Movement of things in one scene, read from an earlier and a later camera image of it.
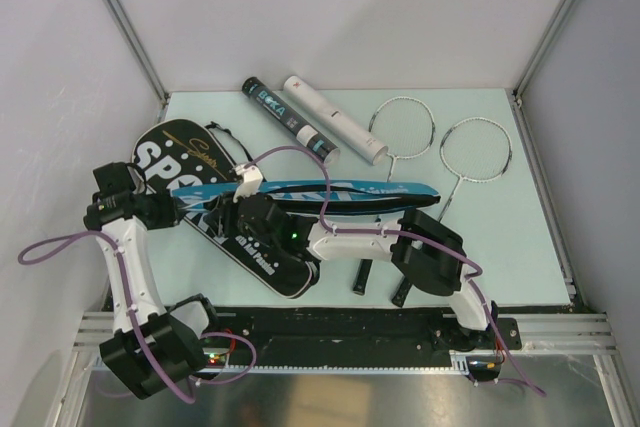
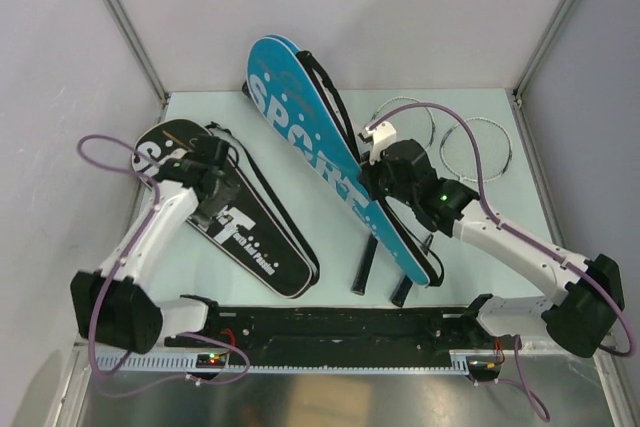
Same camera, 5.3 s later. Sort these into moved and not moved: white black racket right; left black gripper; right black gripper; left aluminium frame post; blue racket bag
Moved: left black gripper; blue racket bag; right black gripper
Not moved: left aluminium frame post; white black racket right
